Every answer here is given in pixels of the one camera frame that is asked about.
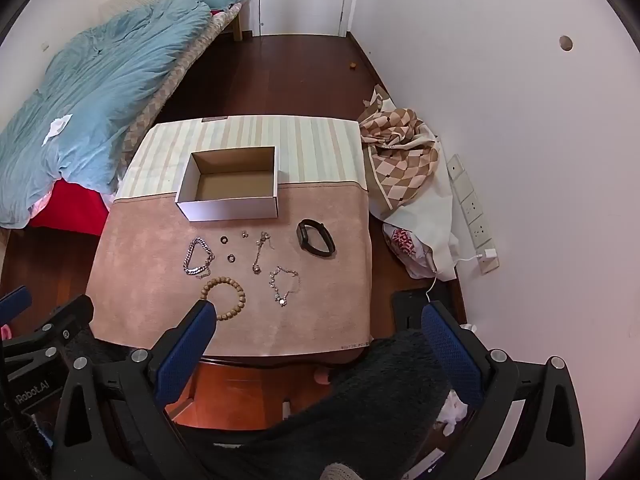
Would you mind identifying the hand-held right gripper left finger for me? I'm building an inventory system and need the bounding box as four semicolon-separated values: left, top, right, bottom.
52;300;218;480

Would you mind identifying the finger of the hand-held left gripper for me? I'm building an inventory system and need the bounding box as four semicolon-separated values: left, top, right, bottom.
0;294;96;368
0;286;32;323

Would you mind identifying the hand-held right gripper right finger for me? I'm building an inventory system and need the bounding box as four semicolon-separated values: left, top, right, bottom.
421;301;586;480

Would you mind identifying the wooden bead bracelet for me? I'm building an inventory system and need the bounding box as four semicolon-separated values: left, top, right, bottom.
201;276;246;322

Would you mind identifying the silver chain bracelet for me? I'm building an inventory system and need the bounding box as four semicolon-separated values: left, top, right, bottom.
183;236;216;279

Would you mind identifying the silver charm bracelet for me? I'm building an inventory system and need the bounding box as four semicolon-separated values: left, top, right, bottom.
268;266;302;308

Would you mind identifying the silver pendant necklace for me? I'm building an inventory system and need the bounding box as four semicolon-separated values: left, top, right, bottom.
251;231;274;276

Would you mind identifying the white cardboard box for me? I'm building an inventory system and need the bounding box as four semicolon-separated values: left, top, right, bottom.
175;146;279;222

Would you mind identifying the black smart band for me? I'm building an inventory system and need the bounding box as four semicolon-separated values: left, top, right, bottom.
296;218;337;259

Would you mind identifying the white crumpled tissue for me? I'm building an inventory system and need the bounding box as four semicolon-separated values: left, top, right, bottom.
435;390;468;436
42;114;75;145

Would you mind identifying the black floor scale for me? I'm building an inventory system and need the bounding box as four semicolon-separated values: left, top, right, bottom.
392;287;468;333

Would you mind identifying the red bed sheet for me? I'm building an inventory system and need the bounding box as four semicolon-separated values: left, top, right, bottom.
27;177;111;237

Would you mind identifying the red print plastic bag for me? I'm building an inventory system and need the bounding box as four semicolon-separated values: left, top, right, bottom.
382;222;436;278

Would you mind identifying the pink striped table cloth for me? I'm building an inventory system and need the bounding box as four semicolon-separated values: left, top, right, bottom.
85;115;375;358

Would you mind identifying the checkered brown cloth pile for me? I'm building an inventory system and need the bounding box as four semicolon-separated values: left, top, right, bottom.
370;160;461;281

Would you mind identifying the beige checkered cloth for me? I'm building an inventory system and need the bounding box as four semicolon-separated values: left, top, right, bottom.
357;85;441;211

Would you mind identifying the bed with checkered mattress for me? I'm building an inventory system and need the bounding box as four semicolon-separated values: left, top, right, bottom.
120;2;244;181

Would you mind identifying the blue duvet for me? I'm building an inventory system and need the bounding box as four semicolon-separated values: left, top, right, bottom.
0;0;213;231

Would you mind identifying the white charger cable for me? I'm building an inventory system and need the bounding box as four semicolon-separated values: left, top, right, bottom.
425;255;483;306

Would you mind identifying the white wall socket row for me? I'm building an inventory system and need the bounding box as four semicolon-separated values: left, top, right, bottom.
446;154;500;275

